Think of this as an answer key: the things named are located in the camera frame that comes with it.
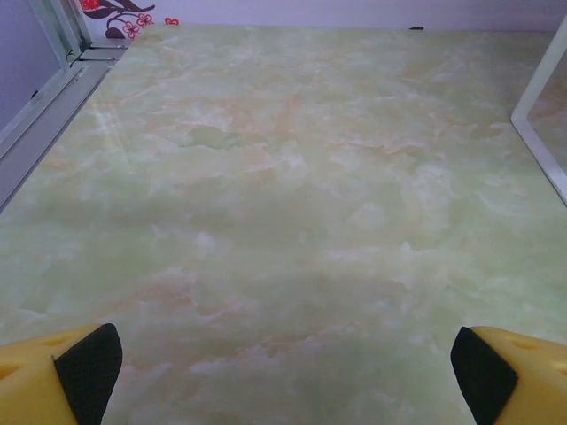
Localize wooden shelf white frame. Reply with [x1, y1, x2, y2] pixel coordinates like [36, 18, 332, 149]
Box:
[510, 24, 567, 201]

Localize aluminium side rail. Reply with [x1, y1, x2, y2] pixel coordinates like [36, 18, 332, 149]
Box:
[0, 66, 112, 213]

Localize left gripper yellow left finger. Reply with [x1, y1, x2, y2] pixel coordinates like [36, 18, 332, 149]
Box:
[0, 322, 123, 425]

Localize aluminium corner post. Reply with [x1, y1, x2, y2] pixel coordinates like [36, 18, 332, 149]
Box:
[26, 0, 94, 72]

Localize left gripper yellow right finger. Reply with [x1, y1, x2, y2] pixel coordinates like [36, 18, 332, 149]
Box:
[449, 325, 567, 425]

